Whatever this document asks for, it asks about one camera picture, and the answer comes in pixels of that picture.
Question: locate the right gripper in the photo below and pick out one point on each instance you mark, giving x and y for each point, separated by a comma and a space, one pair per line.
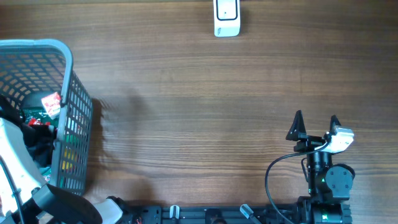
297, 132

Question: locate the small red white snack packet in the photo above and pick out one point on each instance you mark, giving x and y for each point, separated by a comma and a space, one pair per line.
51, 105

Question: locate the red stick sachet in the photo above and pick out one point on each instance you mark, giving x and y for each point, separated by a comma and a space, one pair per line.
34, 121

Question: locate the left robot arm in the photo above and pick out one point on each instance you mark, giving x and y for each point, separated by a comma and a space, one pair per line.
23, 187

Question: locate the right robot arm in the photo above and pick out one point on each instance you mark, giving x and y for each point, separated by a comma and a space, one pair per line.
329, 184

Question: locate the white barcode scanner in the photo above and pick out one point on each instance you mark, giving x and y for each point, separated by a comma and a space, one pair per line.
227, 18

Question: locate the green 3M gloves package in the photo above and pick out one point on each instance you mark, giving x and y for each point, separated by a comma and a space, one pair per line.
38, 113

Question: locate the grey plastic shopping basket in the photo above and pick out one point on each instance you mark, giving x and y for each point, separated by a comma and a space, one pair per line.
33, 69

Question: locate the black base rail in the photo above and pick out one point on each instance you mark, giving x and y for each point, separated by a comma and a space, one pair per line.
285, 213

